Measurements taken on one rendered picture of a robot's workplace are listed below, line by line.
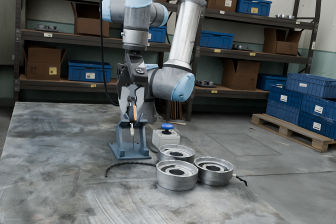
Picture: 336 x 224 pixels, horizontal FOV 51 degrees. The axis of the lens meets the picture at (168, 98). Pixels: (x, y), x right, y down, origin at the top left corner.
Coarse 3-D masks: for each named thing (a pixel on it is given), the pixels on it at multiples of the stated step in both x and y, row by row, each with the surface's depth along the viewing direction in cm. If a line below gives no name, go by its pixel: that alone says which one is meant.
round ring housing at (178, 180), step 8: (168, 160) 92; (176, 160) 93; (160, 168) 89; (168, 168) 90; (176, 168) 90; (192, 168) 91; (160, 176) 85; (168, 176) 84; (176, 176) 83; (184, 176) 83; (192, 176) 85; (160, 184) 86; (168, 184) 84; (176, 184) 83; (184, 184) 84; (192, 184) 85
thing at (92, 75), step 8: (72, 64) 420; (80, 64) 422; (88, 64) 425; (96, 64) 430; (104, 64) 466; (72, 72) 423; (80, 72) 426; (88, 72) 429; (96, 72) 432; (104, 72) 434; (72, 80) 426; (80, 80) 429; (88, 80) 430; (96, 80) 434
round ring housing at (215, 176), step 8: (200, 160) 97; (208, 160) 98; (216, 160) 98; (224, 160) 97; (200, 168) 90; (208, 168) 96; (216, 168) 95; (232, 168) 92; (200, 176) 90; (208, 176) 89; (216, 176) 89; (224, 176) 89; (208, 184) 90; (216, 184) 90; (224, 184) 91
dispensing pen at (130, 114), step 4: (128, 100) 108; (128, 104) 108; (128, 108) 105; (132, 108) 106; (128, 112) 105; (132, 112) 105; (128, 116) 105; (132, 116) 105; (132, 120) 105; (132, 124) 105; (132, 128) 105; (132, 132) 105; (132, 136) 104; (132, 140) 104; (132, 144) 104
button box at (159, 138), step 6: (156, 132) 114; (162, 132) 114; (168, 132) 115; (174, 132) 117; (156, 138) 114; (162, 138) 111; (168, 138) 112; (174, 138) 113; (156, 144) 113; (162, 144) 112
